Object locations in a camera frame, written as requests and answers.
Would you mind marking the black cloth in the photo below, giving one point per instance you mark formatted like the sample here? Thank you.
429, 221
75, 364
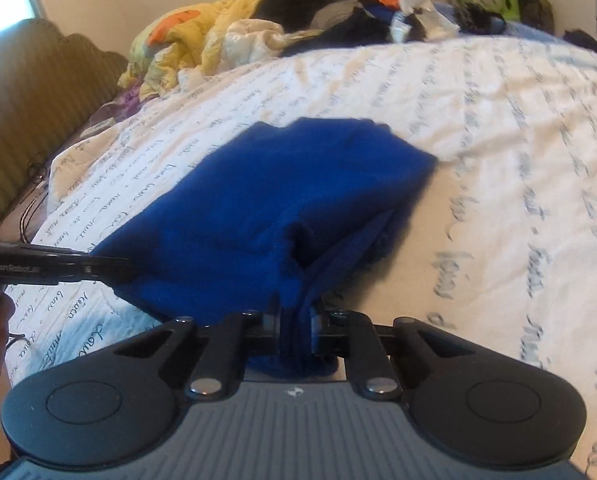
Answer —
481, 20

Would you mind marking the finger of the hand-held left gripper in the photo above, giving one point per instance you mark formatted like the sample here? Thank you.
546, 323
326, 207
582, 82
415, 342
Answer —
108, 269

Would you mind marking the grey cloth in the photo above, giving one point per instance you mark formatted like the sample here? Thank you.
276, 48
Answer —
336, 12

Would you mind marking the dark plush toy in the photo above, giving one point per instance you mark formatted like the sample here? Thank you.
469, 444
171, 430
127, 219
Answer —
533, 5

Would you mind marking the white script-printed duvet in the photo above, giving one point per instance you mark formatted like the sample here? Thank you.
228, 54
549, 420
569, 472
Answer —
503, 135

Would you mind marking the blue knit sweater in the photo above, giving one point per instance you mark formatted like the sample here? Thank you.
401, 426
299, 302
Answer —
278, 195

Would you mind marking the yellow patterned blanket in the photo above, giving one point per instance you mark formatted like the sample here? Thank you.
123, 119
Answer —
178, 45

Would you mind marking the olive ribbed headboard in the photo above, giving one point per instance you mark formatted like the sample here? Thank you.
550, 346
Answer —
38, 110

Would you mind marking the dark cloth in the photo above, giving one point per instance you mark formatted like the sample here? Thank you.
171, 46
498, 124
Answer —
586, 42

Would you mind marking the striped pillow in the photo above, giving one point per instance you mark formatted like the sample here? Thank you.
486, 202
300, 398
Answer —
21, 220

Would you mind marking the silver foil packet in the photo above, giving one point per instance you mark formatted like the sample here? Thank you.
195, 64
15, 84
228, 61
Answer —
426, 17

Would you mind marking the dark blue clothes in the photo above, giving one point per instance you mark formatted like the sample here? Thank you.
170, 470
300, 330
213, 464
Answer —
348, 32

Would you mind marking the black cap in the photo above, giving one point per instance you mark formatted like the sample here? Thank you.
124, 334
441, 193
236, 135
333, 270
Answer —
288, 5

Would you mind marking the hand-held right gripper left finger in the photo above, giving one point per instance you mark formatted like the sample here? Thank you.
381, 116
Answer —
273, 332

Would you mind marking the purple cloth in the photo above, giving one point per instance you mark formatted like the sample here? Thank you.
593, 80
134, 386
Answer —
128, 97

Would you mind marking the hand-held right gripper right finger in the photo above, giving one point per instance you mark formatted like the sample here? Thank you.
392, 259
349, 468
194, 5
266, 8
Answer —
321, 335

